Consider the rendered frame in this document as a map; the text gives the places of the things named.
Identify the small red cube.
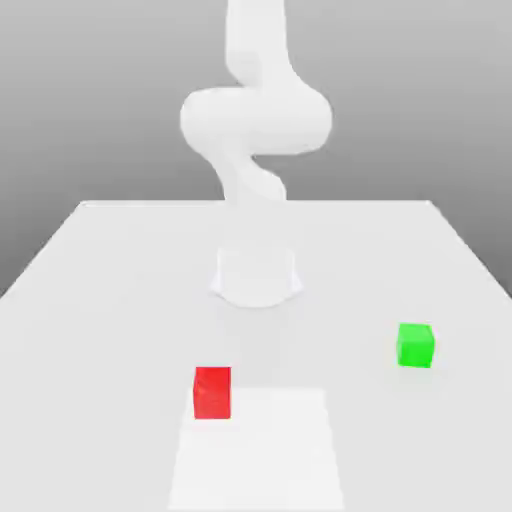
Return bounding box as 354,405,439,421
193,366,233,421

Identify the small green cube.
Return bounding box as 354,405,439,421
396,322,436,369

